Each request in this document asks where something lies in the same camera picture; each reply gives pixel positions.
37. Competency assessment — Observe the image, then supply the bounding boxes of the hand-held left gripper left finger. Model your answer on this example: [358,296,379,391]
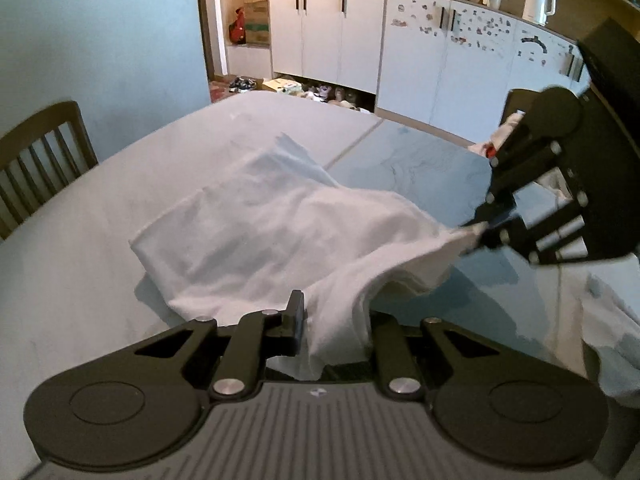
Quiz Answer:
[132,289,307,402]

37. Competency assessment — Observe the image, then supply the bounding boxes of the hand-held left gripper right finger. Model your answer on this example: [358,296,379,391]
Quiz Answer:
[367,310,502,402]

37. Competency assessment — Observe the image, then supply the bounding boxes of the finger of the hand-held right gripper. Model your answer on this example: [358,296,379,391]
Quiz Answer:
[477,189,592,267]
[464,122,565,227]

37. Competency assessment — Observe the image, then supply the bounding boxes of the white garment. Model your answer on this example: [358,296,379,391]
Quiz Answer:
[129,132,488,382]

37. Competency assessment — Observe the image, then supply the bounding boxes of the pale crumpled clothes pile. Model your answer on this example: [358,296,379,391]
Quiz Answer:
[549,252,640,403]

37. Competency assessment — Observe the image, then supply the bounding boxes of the white and red cloth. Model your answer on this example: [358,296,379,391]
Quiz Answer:
[468,112,525,159]

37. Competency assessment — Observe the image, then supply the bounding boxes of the white cabinet with stickers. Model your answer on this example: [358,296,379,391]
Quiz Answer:
[376,0,592,145]

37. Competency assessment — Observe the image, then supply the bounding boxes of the white electric kettle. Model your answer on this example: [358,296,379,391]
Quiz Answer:
[521,0,557,27]

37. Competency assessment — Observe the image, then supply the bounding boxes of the row of shoes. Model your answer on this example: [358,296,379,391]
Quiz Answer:
[229,76,373,112]

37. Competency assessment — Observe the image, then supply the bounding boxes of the yellow paper bag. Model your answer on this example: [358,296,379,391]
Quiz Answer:
[262,76,302,96]

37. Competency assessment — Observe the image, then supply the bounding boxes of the cardboard box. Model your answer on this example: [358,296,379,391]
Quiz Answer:
[242,0,271,45]

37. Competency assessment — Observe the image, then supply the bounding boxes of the red bag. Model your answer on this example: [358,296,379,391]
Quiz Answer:
[228,7,247,45]

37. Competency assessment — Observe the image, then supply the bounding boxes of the wooden slatted chair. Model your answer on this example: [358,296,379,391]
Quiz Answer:
[0,100,99,240]

